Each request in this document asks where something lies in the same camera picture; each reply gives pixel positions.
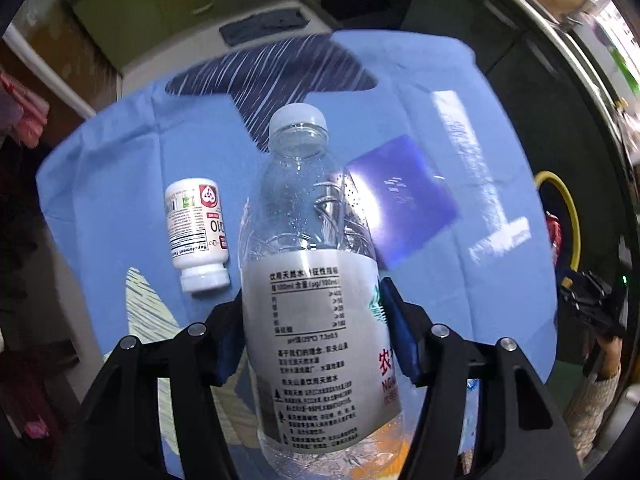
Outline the clear plastic water bottle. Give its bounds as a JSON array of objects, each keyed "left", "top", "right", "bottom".
[{"left": 239, "top": 103, "right": 406, "bottom": 479}]

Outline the purple cardboard box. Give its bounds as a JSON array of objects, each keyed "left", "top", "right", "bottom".
[{"left": 347, "top": 136, "right": 459, "bottom": 269}]

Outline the yellow rimmed blue trash bin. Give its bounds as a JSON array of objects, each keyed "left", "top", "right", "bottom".
[{"left": 534, "top": 170, "right": 582, "bottom": 287}]

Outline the white pill bottle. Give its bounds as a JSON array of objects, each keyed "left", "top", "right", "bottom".
[{"left": 165, "top": 178, "right": 230, "bottom": 294}]

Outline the light blue table cloth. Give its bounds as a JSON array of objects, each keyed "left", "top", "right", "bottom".
[{"left": 34, "top": 28, "right": 560, "bottom": 480}]

